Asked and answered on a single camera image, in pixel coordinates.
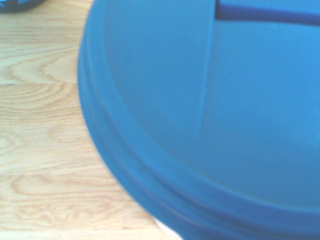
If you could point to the clear plastic pitcher blue lid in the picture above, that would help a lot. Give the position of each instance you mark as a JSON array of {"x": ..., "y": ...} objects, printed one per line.
[{"x": 200, "y": 112}]

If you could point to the black Vega protein tub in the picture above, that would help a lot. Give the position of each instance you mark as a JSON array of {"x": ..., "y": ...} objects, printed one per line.
[{"x": 17, "y": 5}]

